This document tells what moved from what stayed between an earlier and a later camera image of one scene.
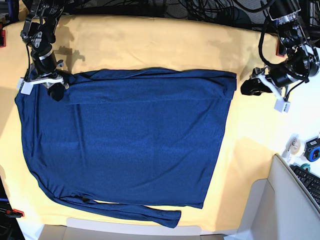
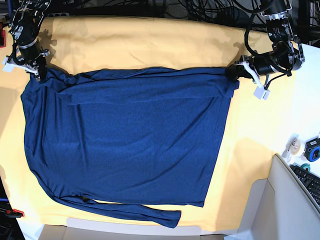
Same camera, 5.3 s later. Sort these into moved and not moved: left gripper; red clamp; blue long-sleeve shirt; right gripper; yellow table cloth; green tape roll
Moved: left gripper; right gripper
Not moved: blue long-sleeve shirt; yellow table cloth; red clamp; green tape roll
